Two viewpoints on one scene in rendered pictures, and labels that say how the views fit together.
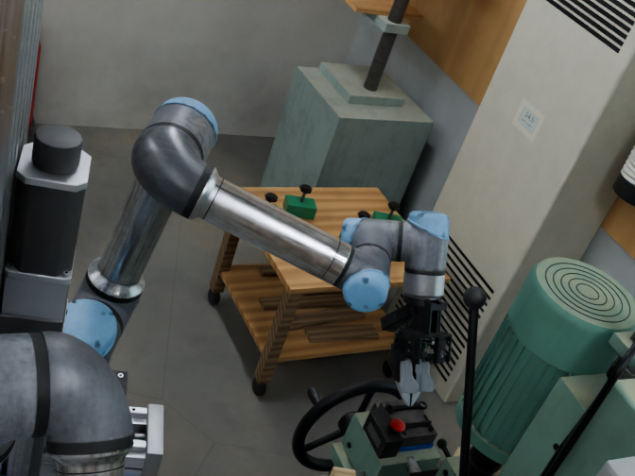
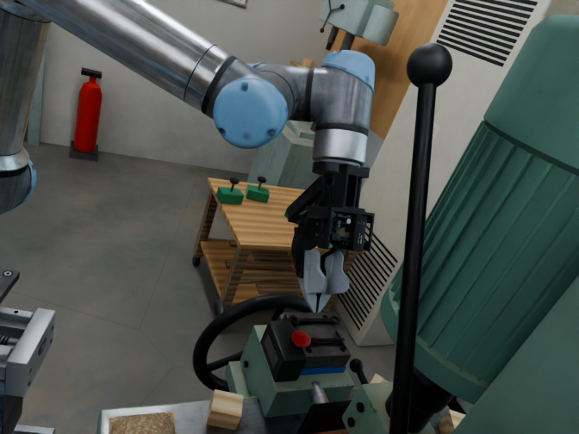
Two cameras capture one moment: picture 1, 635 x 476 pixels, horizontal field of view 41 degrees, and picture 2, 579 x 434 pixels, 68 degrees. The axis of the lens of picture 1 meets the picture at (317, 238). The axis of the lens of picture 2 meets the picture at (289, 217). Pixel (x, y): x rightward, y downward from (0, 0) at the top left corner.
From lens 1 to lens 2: 1.00 m
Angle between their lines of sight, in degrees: 7
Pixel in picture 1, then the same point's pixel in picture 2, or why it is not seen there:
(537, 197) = (432, 187)
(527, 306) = (542, 67)
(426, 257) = (343, 104)
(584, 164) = not seen: hidden behind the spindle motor
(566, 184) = not seen: hidden behind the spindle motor
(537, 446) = (568, 364)
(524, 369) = (531, 204)
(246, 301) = (214, 262)
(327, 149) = (283, 166)
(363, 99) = (309, 135)
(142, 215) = not seen: outside the picture
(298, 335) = (250, 288)
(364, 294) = (243, 111)
